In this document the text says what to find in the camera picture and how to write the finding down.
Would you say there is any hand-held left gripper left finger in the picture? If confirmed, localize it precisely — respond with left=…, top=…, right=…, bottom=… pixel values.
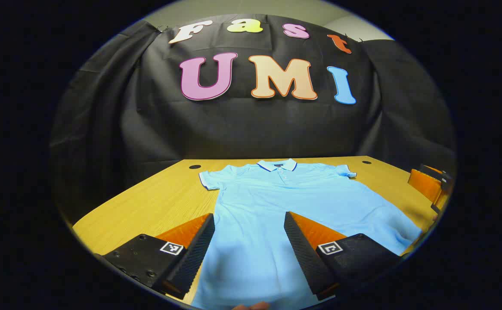
left=99, top=213, right=215, bottom=301

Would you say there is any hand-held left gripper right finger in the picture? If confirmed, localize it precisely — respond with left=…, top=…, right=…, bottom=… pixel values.
left=284, top=211, right=403, bottom=301

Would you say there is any black backdrop cloth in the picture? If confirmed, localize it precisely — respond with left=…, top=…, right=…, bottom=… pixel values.
left=49, top=13, right=456, bottom=224

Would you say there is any light blue polo T-shirt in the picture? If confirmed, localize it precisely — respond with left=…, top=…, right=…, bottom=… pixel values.
left=191, top=158, right=423, bottom=310

